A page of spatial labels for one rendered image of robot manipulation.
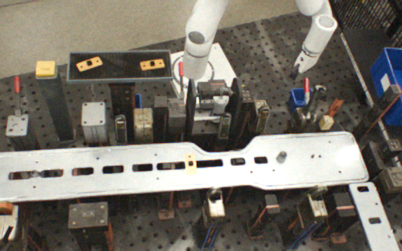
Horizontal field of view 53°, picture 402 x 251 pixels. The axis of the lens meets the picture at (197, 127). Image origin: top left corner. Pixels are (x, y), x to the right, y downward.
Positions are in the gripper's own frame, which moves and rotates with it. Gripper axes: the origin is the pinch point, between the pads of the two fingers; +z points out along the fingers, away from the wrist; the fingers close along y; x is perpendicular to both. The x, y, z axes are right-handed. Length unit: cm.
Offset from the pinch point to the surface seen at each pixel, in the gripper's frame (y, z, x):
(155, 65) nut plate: -60, -21, 26
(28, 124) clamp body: -107, -12, 36
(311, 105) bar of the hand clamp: -22.5, -18.0, -19.6
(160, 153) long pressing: -75, -6, 2
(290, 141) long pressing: -31.7, -5.2, -23.0
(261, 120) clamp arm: -37.4, -9.5, -10.8
